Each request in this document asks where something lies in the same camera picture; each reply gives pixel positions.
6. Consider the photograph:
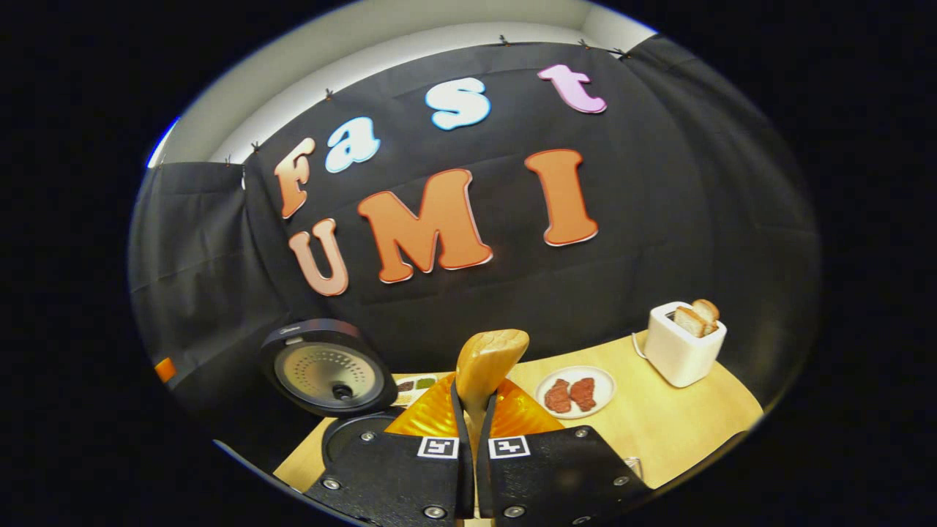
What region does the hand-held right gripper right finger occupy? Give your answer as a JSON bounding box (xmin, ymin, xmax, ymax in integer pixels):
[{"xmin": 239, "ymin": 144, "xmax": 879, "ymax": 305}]
[{"xmin": 476, "ymin": 378, "xmax": 654, "ymax": 525}]

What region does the row of cloth clips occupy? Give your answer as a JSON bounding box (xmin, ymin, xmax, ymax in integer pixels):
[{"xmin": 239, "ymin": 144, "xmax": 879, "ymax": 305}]
[{"xmin": 222, "ymin": 34, "xmax": 632, "ymax": 165}]

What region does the wooden spoon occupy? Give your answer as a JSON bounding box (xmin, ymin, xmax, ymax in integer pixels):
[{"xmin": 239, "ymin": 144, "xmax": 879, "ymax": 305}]
[{"xmin": 455, "ymin": 329, "xmax": 531, "ymax": 524}]

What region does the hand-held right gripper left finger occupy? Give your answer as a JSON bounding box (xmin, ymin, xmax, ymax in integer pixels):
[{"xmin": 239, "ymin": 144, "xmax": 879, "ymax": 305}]
[{"xmin": 304, "ymin": 375, "xmax": 477, "ymax": 525}]

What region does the white divided condiment dish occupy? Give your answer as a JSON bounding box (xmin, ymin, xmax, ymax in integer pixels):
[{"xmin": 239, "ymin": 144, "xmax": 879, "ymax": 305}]
[{"xmin": 392, "ymin": 373, "xmax": 439, "ymax": 408}]

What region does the white round plate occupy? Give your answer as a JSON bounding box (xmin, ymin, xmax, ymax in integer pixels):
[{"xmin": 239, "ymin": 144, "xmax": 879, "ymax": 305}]
[{"xmin": 535, "ymin": 366, "xmax": 617, "ymax": 420}]

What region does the dark grey rice cooker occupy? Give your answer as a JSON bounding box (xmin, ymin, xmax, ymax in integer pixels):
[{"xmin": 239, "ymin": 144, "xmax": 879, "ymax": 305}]
[{"xmin": 258, "ymin": 318, "xmax": 400, "ymax": 473}]

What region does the white toaster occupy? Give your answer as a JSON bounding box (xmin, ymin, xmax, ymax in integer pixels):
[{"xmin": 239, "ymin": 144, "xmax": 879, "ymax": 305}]
[{"xmin": 644, "ymin": 301, "xmax": 728, "ymax": 389}]

